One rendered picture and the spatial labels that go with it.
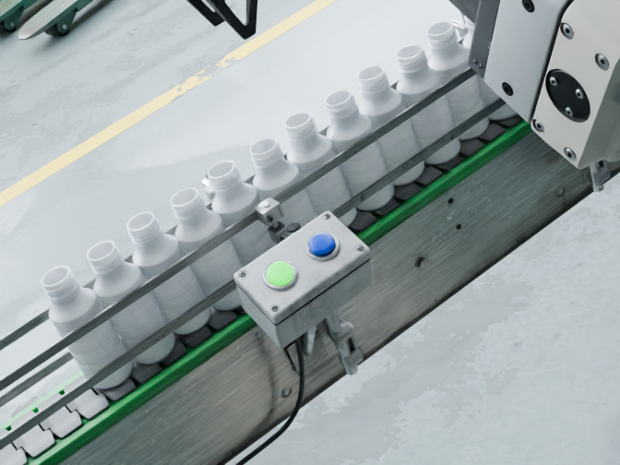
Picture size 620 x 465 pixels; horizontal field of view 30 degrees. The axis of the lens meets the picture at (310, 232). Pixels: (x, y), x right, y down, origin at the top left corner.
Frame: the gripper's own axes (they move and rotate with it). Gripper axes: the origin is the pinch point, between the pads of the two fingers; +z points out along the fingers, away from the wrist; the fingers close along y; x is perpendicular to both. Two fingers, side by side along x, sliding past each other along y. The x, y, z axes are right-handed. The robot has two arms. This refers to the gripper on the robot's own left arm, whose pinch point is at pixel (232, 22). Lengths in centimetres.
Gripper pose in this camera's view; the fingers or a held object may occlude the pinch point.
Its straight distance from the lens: 119.0
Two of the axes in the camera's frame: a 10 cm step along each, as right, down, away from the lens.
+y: 5.3, 3.5, -7.7
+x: 7.9, -5.4, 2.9
